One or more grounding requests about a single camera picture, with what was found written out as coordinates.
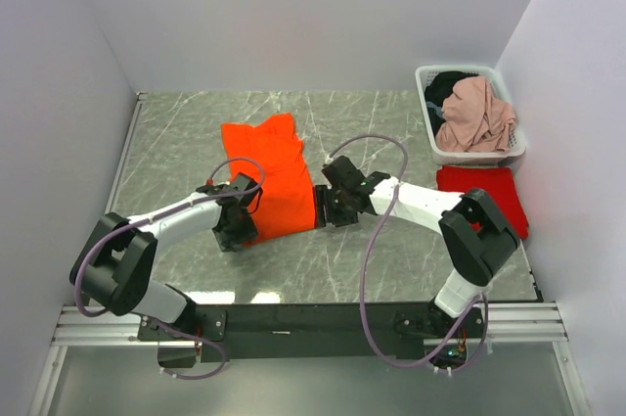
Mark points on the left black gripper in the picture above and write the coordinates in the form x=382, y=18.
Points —
x=248, y=231

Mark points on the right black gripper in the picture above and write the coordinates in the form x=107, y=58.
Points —
x=322, y=196

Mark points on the orange t shirt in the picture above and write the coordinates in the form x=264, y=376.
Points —
x=286, y=205

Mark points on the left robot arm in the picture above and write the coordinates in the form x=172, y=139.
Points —
x=115, y=266

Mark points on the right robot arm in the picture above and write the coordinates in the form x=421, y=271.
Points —
x=478, y=237

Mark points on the black base beam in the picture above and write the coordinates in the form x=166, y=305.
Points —
x=403, y=334

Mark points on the black garment in basket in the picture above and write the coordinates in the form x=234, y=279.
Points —
x=440, y=89

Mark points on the pink garment in basket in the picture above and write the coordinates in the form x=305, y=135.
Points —
x=475, y=121

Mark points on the folded red t shirt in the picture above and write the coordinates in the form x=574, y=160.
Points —
x=498, y=182

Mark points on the aluminium frame rail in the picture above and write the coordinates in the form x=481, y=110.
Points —
x=174, y=146

